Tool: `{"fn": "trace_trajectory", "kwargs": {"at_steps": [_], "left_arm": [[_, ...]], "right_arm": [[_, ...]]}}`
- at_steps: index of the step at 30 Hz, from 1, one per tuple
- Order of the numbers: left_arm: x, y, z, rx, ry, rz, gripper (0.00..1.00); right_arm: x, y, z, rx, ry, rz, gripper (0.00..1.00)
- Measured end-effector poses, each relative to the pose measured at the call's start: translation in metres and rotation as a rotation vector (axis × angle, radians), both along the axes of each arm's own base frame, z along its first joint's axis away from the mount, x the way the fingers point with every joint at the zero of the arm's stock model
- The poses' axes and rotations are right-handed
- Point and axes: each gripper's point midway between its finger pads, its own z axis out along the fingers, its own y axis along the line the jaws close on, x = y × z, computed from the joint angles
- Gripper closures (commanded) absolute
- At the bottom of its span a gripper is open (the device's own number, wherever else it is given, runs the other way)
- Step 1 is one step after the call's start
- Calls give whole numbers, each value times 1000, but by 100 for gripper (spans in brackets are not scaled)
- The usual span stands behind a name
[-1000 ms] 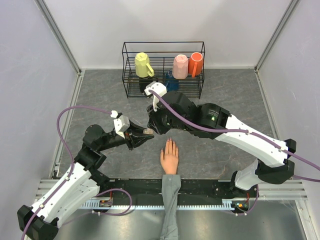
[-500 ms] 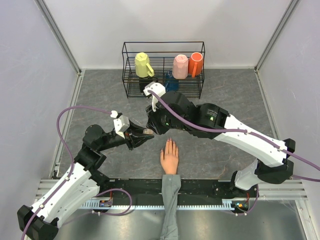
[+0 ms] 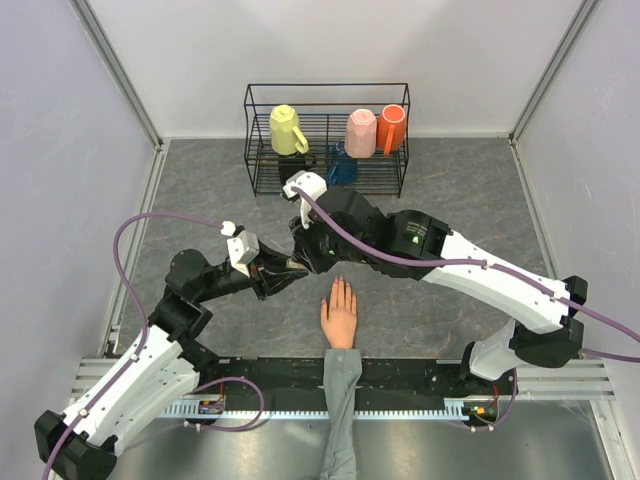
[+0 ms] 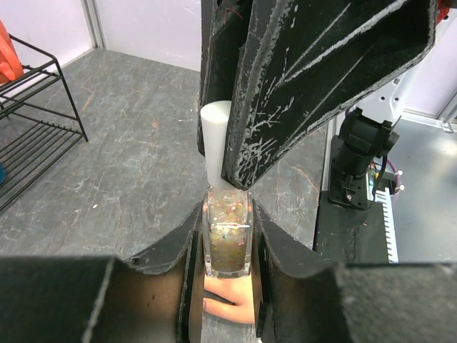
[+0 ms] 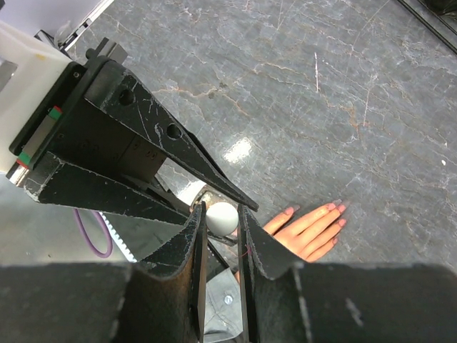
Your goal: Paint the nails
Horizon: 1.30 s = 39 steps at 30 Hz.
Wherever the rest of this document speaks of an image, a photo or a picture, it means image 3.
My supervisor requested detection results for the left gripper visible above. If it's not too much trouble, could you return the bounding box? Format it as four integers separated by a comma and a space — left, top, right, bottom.
195, 237, 308, 302

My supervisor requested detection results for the glitter nail polish bottle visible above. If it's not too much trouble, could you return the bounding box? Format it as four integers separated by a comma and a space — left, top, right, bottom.
286, 257, 311, 272

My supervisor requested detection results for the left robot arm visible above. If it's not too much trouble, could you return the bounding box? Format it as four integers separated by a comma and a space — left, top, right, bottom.
34, 232, 309, 479

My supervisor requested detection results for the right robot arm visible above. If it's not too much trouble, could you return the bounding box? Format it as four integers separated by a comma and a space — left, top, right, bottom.
284, 183, 588, 394

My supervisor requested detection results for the grey sleeved forearm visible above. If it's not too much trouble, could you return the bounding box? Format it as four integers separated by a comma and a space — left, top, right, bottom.
320, 349, 362, 479

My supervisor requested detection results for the mannequin hand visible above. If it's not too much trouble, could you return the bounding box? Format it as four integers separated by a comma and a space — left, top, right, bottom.
320, 276, 358, 349

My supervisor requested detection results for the blue mug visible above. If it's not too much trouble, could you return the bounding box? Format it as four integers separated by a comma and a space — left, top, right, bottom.
326, 140, 358, 186

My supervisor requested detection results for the black mug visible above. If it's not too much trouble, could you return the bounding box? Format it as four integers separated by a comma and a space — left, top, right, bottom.
278, 153, 317, 187

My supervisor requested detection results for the yellow faceted mug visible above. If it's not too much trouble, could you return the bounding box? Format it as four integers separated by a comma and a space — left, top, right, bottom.
269, 104, 309, 156

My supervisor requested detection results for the pink faceted mug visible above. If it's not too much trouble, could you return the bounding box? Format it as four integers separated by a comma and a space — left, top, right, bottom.
345, 109, 377, 159

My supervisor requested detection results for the orange mug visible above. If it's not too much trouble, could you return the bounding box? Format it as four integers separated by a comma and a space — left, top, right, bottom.
376, 104, 407, 156

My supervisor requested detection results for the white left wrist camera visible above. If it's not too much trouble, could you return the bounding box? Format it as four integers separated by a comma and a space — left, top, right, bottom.
221, 221, 260, 277

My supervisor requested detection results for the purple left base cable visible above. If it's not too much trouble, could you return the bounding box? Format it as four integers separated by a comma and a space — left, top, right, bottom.
119, 377, 266, 446

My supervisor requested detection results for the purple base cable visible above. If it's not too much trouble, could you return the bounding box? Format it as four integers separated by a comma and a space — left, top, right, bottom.
444, 367, 521, 434
119, 377, 266, 446

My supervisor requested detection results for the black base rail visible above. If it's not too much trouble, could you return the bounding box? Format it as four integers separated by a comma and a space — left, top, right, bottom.
199, 350, 516, 413

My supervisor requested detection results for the black wire rack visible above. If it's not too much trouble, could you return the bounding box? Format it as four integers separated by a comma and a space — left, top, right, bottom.
243, 82, 411, 197

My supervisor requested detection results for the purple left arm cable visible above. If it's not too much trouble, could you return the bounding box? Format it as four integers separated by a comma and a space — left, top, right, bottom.
42, 211, 231, 480

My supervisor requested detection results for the grey slotted cable duct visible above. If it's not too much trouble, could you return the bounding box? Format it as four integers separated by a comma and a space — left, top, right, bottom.
158, 397, 501, 423

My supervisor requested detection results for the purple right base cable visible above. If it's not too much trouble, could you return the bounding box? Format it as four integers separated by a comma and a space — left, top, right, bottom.
444, 367, 521, 434

